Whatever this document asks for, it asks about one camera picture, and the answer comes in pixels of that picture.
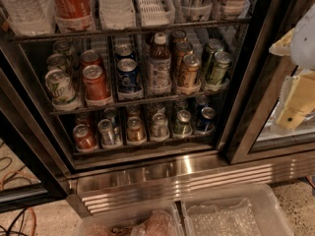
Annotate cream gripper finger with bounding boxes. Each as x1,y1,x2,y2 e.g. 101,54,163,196
276,70,315,130
269,29,294,56

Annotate blue pepsi can bottom shelf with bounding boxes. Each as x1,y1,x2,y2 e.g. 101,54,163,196
196,107,216,132

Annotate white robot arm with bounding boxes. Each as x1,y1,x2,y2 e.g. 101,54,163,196
269,5,315,131

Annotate closed glass fridge door right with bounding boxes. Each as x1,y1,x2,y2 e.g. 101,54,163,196
224,0,315,164

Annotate green can middle front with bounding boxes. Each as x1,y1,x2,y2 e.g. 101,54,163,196
206,51,231,86

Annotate green can middle rear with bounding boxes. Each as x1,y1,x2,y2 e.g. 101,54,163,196
202,38,224,76

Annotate orange brown can middle front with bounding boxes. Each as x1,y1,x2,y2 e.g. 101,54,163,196
177,54,201,88

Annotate green can bottom shelf front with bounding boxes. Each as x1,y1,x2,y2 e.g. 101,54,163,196
173,110,192,137

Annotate white plastic shelf tray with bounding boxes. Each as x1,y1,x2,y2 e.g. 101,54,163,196
136,0,175,27

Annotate silver can bottom shelf front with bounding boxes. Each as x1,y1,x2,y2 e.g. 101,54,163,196
151,113,169,138

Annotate blue pepsi can middle front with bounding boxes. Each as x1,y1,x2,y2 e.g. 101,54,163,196
117,58,141,93

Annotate blue pepsi can middle rear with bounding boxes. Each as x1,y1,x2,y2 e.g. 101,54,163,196
115,44,136,61

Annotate orange can bottom shelf front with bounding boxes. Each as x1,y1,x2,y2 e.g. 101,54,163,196
127,117,146,142

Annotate red soda can middle front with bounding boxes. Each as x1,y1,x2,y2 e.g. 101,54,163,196
83,65,110,100

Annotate red soda can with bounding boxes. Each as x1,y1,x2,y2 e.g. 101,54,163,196
80,49,103,68
83,65,110,100

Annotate silver blue can bottom front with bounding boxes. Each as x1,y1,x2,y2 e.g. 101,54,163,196
97,119,115,146

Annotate red soda can middle rear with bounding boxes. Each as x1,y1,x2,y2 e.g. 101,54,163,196
80,49,103,68

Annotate red can bottom shelf front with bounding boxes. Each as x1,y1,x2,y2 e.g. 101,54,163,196
73,124,96,149

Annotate white green 7up can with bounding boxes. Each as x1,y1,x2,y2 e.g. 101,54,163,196
45,69,77,105

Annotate clear water bottle top shelf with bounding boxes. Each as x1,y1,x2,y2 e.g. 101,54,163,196
0,0,56,36

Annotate open fridge door left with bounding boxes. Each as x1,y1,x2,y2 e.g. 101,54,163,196
0,53,67,212

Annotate clear plastic bin right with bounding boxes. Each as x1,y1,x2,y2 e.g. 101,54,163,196
181,184,294,236

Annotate clear plastic bin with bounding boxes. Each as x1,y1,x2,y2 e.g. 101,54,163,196
72,201,184,236
181,184,294,236

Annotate brown tea bottle white cap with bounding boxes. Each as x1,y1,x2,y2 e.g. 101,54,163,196
148,32,171,89

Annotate clear plastic bin left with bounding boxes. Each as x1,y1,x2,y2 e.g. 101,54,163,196
72,201,184,236

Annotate red coca cola bottle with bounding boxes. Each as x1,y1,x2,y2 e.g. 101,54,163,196
54,0,91,19

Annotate orange cable on floor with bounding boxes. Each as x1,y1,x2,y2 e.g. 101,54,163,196
0,170,39,236

